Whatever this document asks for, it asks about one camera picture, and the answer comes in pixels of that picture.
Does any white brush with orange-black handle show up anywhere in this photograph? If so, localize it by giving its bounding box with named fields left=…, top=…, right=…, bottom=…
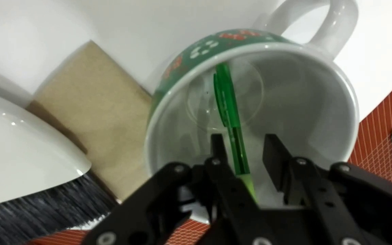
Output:
left=0, top=84, right=122, bottom=245

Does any green pen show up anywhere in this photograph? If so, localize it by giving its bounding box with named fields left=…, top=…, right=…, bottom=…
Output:
left=212, top=62, right=261, bottom=201

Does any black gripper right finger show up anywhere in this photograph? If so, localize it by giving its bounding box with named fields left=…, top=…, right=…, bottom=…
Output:
left=262, top=132, right=338, bottom=211

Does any white mug with green band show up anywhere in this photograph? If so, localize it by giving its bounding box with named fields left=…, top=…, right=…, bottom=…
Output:
left=144, top=0, right=361, bottom=224

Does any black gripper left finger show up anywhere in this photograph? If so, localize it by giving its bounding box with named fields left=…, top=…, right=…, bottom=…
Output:
left=209, top=132, right=263, bottom=211

